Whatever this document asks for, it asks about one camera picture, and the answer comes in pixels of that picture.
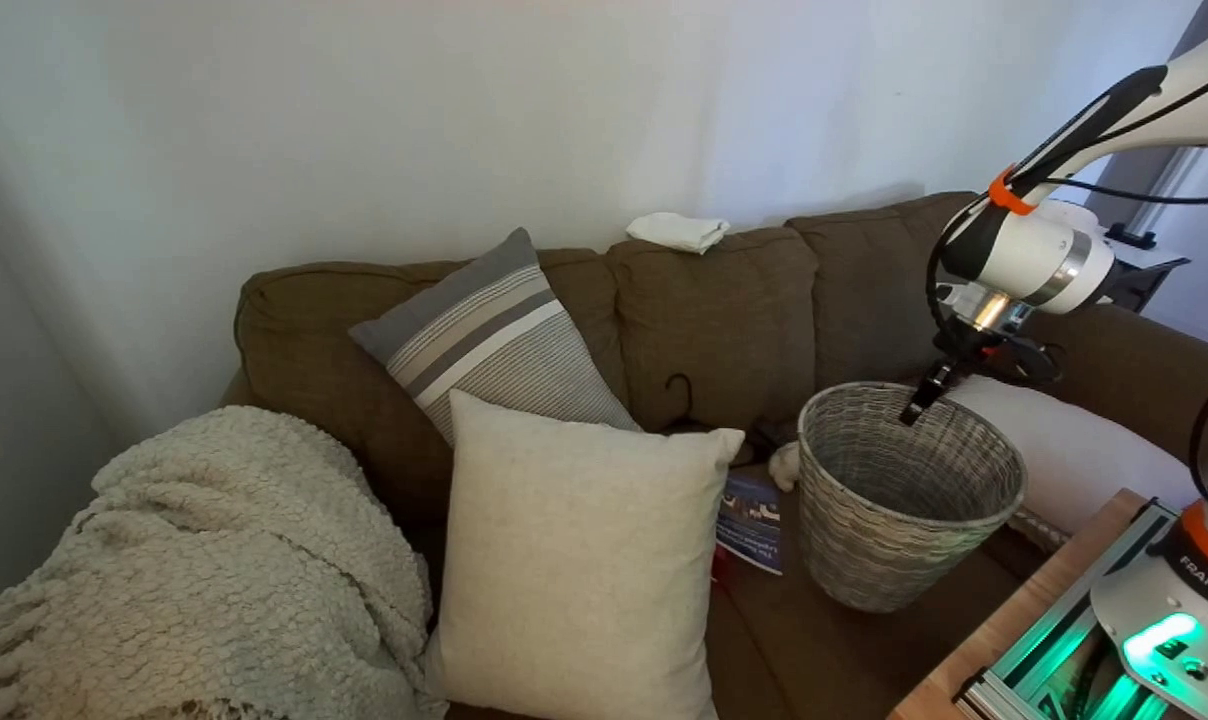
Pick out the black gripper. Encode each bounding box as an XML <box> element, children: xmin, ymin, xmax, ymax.
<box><xmin>895</xmin><ymin>316</ymin><xmax>1071</xmax><ymax>426</ymax></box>

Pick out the grey woven wicker basket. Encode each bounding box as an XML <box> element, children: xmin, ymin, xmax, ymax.
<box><xmin>793</xmin><ymin>377</ymin><xmax>1033</xmax><ymax>621</ymax></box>

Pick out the white plush toy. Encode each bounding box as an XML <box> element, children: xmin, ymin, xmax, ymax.
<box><xmin>764</xmin><ymin>436</ymin><xmax>809</xmax><ymax>494</ymax></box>

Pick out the white lace-edged cushion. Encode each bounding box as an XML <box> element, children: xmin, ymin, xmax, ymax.
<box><xmin>940</xmin><ymin>368</ymin><xmax>1206</xmax><ymax>538</ymax></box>

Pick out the brown fabric sofa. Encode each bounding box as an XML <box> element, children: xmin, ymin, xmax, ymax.
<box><xmin>224</xmin><ymin>187</ymin><xmax>1208</xmax><ymax>720</ymax></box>

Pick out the blue printed booklet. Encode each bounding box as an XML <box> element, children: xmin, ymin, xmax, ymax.
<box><xmin>714</xmin><ymin>465</ymin><xmax>793</xmax><ymax>580</ymax></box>

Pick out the wooden table top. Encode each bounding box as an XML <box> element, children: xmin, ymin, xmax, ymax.
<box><xmin>889</xmin><ymin>489</ymin><xmax>1158</xmax><ymax>720</ymax></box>

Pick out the grey metal stand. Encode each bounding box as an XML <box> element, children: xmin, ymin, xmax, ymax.
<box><xmin>1093</xmin><ymin>139</ymin><xmax>1200</xmax><ymax>316</ymax></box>

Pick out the white folded cloth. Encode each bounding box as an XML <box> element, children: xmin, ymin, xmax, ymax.
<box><xmin>624</xmin><ymin>209</ymin><xmax>733</xmax><ymax>260</ymax></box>

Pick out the cream throw pillow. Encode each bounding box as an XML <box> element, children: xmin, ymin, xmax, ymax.
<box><xmin>425</xmin><ymin>387</ymin><xmax>752</xmax><ymax>720</ymax></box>

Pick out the grey striped throw pillow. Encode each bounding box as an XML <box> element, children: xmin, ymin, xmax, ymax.
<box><xmin>347</xmin><ymin>223</ymin><xmax>643</xmax><ymax>452</ymax></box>

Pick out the cream knit blanket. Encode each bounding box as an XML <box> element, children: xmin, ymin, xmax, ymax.
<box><xmin>0</xmin><ymin>401</ymin><xmax>453</xmax><ymax>720</ymax></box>

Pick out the thin black sofa cable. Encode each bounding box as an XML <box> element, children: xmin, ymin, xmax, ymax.
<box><xmin>661</xmin><ymin>368</ymin><xmax>704</xmax><ymax>431</ymax></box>

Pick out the aluminium frame rail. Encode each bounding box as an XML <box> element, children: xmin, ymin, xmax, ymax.
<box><xmin>959</xmin><ymin>498</ymin><xmax>1186</xmax><ymax>720</ymax></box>

